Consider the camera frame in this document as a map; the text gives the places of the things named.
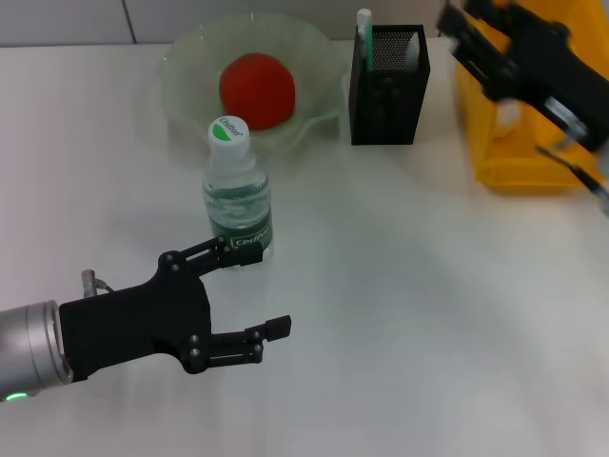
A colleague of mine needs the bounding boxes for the white paper ball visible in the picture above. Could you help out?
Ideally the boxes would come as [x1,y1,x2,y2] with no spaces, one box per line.
[496,100,521,138]

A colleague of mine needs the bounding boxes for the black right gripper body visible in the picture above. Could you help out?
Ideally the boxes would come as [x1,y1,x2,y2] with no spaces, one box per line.
[503,23,609,153]

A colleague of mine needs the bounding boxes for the yellow plastic bin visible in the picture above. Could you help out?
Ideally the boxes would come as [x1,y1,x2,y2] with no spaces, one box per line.
[454,0,609,192]

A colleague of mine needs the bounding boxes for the grey right arm cable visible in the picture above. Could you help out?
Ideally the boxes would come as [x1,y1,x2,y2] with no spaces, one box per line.
[535,144,609,202]

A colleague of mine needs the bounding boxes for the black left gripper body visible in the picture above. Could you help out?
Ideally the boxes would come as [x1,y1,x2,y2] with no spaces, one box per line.
[59,250,213,383]

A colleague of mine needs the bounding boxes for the clear green-label water bottle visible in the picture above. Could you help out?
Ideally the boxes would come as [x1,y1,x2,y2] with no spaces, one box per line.
[202,115,276,268]

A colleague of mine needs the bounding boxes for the green glass fruit plate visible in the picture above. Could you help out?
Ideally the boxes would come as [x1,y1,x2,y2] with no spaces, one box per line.
[158,12,346,156]

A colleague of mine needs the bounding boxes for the mint green pen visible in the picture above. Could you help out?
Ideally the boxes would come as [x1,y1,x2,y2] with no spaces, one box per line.
[356,8,375,75]

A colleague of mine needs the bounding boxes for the black mesh pen holder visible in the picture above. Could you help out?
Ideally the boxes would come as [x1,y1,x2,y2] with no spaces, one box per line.
[348,23,432,147]

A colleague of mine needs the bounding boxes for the silver left connector plug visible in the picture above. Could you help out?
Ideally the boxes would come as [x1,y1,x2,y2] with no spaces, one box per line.
[80,268,118,294]

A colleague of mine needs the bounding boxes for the red orange fruit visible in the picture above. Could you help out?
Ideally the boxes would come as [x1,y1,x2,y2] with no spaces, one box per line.
[218,52,297,130]

